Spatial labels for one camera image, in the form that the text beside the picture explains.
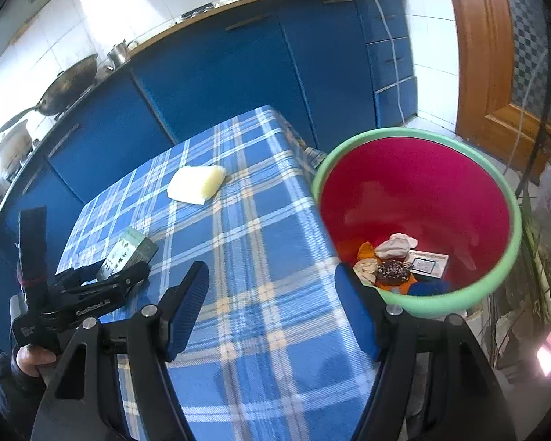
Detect white power cable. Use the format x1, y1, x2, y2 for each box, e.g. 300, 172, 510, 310
323, 0, 408, 123

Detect dark metal wok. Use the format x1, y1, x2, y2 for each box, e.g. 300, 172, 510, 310
0, 54, 97, 133

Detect metal kettle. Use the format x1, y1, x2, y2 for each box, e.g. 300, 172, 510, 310
107, 40, 138, 69

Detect blue kitchen cabinet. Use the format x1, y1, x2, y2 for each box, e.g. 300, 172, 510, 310
0, 0, 418, 351

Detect silver pot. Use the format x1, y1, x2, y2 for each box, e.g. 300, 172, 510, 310
0, 119, 32, 179

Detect white tissue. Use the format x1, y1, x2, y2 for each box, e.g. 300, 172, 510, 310
374, 233, 418, 261

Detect black wire rack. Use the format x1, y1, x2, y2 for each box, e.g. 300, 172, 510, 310
486, 22, 551, 377

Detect yellow white sponge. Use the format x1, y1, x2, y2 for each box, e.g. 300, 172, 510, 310
167, 165, 226, 205

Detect wooden door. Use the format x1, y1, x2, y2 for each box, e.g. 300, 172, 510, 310
452, 0, 551, 180

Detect white medicine box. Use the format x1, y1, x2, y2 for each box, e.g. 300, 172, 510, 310
405, 250, 449, 279

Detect orange peel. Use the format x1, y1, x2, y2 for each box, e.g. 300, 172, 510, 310
353, 242, 418, 295

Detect blue plaid tablecloth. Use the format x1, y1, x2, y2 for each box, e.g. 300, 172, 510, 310
60, 106, 376, 440

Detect green onions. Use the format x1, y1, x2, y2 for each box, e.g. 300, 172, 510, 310
518, 186, 551, 327

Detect person's left hand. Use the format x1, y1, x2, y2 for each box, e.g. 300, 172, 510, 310
15, 344, 57, 377

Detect brown chocolate donut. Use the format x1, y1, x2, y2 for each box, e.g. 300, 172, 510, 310
376, 260, 411, 287

